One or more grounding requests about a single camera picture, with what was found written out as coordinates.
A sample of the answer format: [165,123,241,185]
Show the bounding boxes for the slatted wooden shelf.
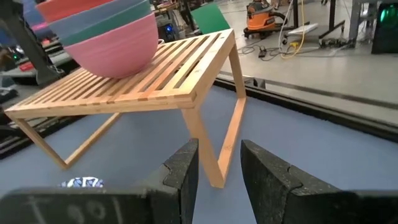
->
[4,28,248,189]

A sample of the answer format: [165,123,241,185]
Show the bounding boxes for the yellow cable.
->
[279,0,307,60]

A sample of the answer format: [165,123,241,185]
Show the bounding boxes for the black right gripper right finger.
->
[240,139,398,224]

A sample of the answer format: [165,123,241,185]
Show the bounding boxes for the blue bowl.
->
[48,0,147,40]

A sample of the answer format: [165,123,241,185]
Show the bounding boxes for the red bowl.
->
[35,0,114,23]

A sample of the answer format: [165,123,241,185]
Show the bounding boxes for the blue patterned paper plate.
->
[59,176,104,189]

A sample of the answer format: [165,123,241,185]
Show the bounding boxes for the green flat board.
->
[190,2,231,35]

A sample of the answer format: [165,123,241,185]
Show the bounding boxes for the pink bowl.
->
[63,12,159,79]

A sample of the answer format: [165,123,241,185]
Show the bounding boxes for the black metal stand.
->
[282,0,346,49]

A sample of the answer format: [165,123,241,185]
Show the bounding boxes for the black computer with blue light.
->
[157,15,180,43]

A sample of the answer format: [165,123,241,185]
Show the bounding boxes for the orange shop vacuum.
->
[243,0,287,40]

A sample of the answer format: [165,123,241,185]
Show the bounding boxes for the green bowl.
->
[58,0,153,47]

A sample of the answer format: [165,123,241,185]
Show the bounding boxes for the black box with green light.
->
[371,1,398,54]

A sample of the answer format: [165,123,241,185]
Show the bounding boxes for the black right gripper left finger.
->
[0,138,200,224]

